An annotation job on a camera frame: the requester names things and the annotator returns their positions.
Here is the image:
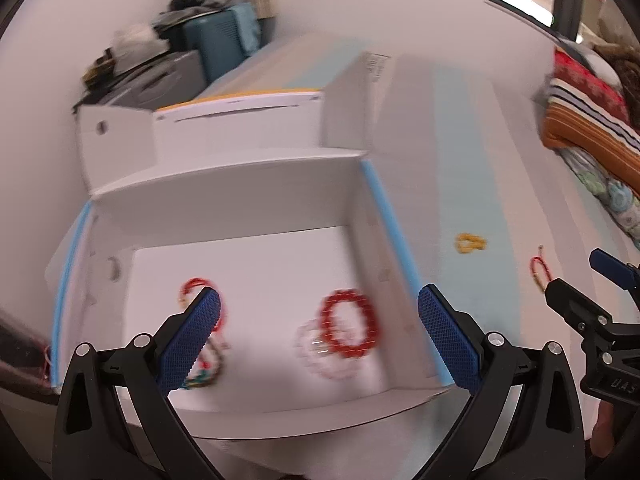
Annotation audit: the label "floral quilt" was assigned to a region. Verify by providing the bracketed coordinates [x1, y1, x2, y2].
[557, 146, 640, 252]

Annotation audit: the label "brown patterned blanket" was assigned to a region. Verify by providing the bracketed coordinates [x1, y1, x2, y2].
[595, 15, 640, 93]

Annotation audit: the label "teal suitcase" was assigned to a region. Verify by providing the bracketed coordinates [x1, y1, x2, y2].
[181, 2, 262, 87]

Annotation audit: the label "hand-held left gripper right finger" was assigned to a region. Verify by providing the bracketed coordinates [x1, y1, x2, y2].
[414, 283, 587, 480]

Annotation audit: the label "white and blue cardboard box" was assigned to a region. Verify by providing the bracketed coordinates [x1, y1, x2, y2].
[45, 88, 454, 461]

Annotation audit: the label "pile of dark clothes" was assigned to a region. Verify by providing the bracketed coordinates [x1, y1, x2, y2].
[151, 0, 236, 28]

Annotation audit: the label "pink bead bracelet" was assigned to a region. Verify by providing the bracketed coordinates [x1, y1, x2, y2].
[295, 320, 368, 382]

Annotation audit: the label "red cord bracelet gold tube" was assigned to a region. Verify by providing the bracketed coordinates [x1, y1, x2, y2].
[177, 277, 228, 333]
[530, 245, 553, 292]

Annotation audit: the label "brown wooden bead bracelet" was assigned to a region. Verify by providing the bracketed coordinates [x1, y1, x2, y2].
[180, 330, 231, 392]

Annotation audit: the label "striped red orange pillow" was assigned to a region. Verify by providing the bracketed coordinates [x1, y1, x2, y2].
[541, 45, 640, 157]

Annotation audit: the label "yellow bead bracelet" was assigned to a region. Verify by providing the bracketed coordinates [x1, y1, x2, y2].
[454, 233, 488, 256]

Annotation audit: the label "red bead bracelet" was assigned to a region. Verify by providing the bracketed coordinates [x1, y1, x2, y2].
[318, 288, 380, 359]

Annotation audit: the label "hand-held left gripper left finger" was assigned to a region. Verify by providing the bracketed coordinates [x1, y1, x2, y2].
[52, 286, 222, 480]

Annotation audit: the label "white bag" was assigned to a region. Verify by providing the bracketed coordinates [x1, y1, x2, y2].
[111, 22, 172, 58]

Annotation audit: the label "grey pillow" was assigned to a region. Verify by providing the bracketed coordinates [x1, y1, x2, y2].
[577, 44, 623, 86]

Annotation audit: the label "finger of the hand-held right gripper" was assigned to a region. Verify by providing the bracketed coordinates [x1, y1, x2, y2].
[588, 248, 640, 297]
[544, 278, 615, 333]

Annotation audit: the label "grey suitcase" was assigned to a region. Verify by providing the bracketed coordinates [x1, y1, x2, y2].
[74, 49, 208, 112]

